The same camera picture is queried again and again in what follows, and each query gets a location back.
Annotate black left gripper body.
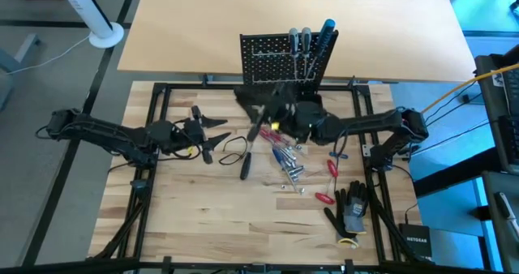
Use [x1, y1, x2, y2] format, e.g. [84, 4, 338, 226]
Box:
[178, 105, 215, 165]

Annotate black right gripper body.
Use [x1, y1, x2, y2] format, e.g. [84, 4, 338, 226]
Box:
[279, 98, 332, 145]

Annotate clear black safety glasses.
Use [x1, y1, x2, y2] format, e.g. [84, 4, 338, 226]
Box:
[217, 135, 249, 166]

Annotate large black handle screwdriver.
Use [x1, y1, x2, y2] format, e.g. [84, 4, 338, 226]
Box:
[247, 118, 264, 143]

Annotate small black ribbed screwdriver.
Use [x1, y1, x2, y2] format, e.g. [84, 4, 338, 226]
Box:
[239, 151, 253, 182]

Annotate blue translucent handle screwdriver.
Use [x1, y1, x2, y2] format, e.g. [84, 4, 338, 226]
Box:
[271, 147, 304, 195]

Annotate black screwdriver with blue cap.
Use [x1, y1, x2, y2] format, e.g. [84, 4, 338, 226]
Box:
[306, 18, 337, 83]

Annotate black metal pegboard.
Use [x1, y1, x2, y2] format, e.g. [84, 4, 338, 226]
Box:
[238, 29, 340, 105]

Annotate light wooden desk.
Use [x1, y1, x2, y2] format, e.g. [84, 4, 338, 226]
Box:
[117, 0, 478, 83]

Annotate grey black work glove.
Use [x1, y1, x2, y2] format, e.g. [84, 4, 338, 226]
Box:
[323, 188, 361, 250]
[342, 180, 370, 237]

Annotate black equipment cart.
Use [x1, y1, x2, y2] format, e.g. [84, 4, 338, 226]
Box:
[413, 42, 519, 274]

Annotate grey furniture foot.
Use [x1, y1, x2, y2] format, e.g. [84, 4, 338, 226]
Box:
[0, 32, 41, 113]

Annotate grey white handheld tool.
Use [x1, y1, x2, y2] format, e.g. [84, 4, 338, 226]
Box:
[493, 191, 519, 242]

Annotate chrome tool holder rail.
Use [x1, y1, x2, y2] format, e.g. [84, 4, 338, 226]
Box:
[251, 74, 315, 85]
[251, 46, 321, 59]

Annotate black aluminium table frame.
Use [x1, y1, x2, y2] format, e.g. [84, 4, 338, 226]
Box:
[84, 81, 437, 274]

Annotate black plastic bracket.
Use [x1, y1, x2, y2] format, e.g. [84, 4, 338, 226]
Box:
[129, 178, 150, 198]

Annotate white fan power cable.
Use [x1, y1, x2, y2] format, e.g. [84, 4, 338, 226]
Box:
[0, 34, 92, 76]

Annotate black cable with plug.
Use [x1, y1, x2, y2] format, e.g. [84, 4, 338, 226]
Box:
[435, 81, 483, 113]

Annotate black Netgear network switch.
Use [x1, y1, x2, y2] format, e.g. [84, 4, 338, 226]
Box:
[398, 223, 433, 263]

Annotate yellow cable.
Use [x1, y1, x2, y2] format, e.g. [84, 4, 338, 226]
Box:
[421, 62, 519, 113]

